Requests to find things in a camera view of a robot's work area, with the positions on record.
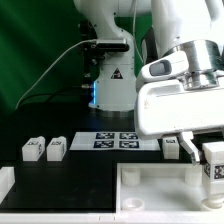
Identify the white left fence block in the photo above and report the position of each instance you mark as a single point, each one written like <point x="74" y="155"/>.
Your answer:
<point x="7" y="180"/>

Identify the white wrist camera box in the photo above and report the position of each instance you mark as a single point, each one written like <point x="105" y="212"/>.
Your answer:
<point x="171" y="66"/>

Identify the black camera stand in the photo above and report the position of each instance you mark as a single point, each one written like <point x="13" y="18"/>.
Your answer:
<point x="88" y="34"/>

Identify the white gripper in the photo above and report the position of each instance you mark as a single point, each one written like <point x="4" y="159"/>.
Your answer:
<point x="165" y="109"/>

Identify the white square tabletop part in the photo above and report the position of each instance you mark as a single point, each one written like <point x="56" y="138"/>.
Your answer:
<point x="162" y="187"/>

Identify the white sheet with markers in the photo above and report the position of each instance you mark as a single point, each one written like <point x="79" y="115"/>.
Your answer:
<point x="112" y="141"/>

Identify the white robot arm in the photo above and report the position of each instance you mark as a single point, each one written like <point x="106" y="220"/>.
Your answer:
<point x="153" y="29"/>

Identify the black mounted camera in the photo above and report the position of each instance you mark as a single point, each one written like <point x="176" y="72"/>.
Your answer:
<point x="112" y="45"/>

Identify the white front fence bar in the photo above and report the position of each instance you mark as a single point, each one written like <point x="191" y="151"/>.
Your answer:
<point x="156" y="218"/>

